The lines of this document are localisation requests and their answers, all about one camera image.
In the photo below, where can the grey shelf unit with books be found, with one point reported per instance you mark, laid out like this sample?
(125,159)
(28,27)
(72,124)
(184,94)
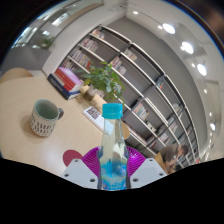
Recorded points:
(143,83)

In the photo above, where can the clear bottle with blue cap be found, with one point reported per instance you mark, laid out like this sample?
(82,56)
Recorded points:
(113,160)

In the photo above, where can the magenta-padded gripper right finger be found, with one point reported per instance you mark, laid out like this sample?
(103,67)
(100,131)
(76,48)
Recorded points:
(150,171)

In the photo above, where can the dark blue book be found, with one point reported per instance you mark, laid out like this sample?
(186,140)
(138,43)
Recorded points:
(61,88)

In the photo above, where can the group of ceiling lights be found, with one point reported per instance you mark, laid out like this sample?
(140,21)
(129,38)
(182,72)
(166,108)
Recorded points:
(169,28)

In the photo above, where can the pink book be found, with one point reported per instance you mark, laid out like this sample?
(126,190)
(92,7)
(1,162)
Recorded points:
(73,76)

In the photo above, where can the patterned ceramic mug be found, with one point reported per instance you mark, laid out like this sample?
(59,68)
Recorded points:
(41,123)

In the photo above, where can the small plant by window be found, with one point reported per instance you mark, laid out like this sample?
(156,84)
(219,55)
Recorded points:
(47,42)

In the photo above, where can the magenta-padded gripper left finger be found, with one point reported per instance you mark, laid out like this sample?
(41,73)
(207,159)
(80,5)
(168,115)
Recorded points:
(75,173)

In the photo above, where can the open white book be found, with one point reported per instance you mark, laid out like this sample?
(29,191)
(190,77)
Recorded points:
(95,116)

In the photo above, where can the flat round red coaster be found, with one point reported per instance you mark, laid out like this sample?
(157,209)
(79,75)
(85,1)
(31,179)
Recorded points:
(70,156)

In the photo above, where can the green potted plant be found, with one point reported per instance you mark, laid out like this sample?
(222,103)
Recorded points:
(103,78)

